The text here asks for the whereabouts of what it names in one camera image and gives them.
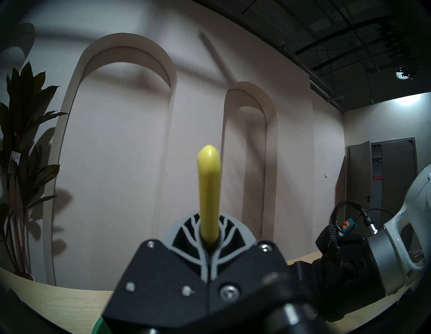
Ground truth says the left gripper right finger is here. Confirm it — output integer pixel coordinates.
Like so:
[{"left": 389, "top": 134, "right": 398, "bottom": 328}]
[{"left": 209, "top": 214, "right": 315, "bottom": 322}]

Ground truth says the tall potted plant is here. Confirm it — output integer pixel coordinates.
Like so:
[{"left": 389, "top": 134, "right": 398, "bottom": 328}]
[{"left": 0, "top": 62, "right": 69, "bottom": 281}]

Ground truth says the grey double door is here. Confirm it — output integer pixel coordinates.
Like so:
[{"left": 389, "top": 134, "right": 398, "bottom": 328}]
[{"left": 346, "top": 136, "right": 418, "bottom": 243}]

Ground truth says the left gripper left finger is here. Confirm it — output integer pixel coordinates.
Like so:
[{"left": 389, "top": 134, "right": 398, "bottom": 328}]
[{"left": 101, "top": 213, "right": 210, "bottom": 330}]

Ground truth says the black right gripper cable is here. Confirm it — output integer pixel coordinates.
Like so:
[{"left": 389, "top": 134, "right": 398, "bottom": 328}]
[{"left": 327, "top": 200, "right": 395, "bottom": 268}]

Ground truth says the yellow plastic utensil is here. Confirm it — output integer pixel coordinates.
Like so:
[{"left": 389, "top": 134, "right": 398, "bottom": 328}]
[{"left": 197, "top": 145, "right": 222, "bottom": 246}]

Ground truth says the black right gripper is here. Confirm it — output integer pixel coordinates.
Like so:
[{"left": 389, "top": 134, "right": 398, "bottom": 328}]
[{"left": 290, "top": 232, "right": 386, "bottom": 322}]

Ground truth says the black ceiling pipe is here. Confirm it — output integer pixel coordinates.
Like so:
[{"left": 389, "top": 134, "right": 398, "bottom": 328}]
[{"left": 295, "top": 14, "right": 393, "bottom": 57}]

